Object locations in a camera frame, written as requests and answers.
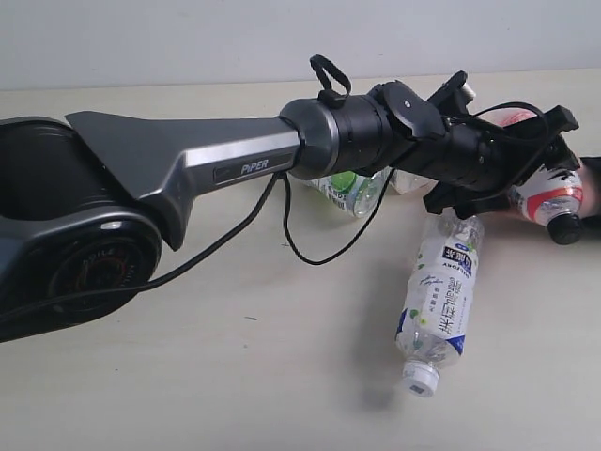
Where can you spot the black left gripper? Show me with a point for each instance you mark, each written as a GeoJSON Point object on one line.
{"type": "Point", "coordinates": [478, 163]}

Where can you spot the peach label bottle black cap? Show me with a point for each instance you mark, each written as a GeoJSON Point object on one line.
{"type": "Point", "coordinates": [550, 198]}

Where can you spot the clear bottle green lime label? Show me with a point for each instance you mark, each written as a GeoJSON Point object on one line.
{"type": "Point", "coordinates": [352, 193]}

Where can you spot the clear bottle blue white label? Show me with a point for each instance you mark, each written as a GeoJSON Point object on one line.
{"type": "Point", "coordinates": [432, 327]}

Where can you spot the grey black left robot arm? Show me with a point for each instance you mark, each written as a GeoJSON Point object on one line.
{"type": "Point", "coordinates": [88, 202]}

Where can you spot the clear bottle white fruit label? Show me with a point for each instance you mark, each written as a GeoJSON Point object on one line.
{"type": "Point", "coordinates": [404, 182]}

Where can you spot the person's open hand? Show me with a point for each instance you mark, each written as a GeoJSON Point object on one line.
{"type": "Point", "coordinates": [589, 171]}

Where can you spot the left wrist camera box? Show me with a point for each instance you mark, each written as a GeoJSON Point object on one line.
{"type": "Point", "coordinates": [453, 96]}

